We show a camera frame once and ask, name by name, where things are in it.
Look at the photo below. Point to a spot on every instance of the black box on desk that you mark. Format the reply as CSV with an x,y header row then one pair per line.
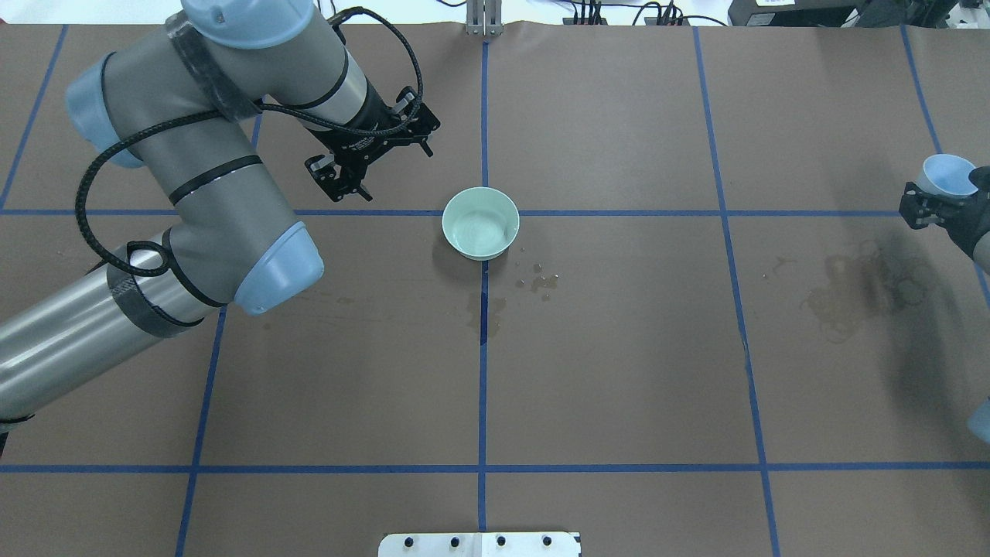
x,y
803,14

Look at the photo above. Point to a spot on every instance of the aluminium frame post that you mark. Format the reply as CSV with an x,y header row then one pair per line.
x,y
484,18

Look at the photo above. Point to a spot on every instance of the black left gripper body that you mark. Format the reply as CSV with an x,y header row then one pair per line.
x,y
346,141

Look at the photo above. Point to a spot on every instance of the mint green bowl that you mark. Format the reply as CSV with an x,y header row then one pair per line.
x,y
480,223

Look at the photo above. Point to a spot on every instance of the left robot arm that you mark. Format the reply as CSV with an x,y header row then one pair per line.
x,y
174,104

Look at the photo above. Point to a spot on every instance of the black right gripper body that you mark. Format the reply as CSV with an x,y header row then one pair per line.
x,y
968,225

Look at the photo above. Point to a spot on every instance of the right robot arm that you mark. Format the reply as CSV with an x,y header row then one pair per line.
x,y
926,339

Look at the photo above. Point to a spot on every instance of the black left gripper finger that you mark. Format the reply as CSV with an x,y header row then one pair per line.
x,y
338,179
422,142

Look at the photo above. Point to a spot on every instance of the light blue plastic cup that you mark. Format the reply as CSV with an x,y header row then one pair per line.
x,y
946,176

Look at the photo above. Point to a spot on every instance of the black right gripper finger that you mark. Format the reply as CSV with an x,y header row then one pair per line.
x,y
920,209

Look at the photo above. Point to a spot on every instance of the white pedestal base plate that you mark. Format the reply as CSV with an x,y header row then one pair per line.
x,y
508,543

